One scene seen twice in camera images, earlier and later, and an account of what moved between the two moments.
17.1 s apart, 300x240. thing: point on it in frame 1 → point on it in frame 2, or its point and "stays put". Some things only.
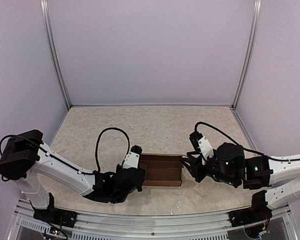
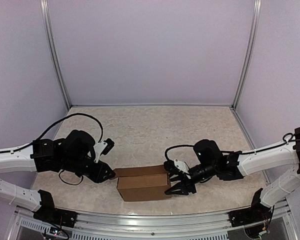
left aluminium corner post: [54, 53] stays put
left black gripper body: [143, 171] → [92, 174]
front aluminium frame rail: [215, 226] stays put
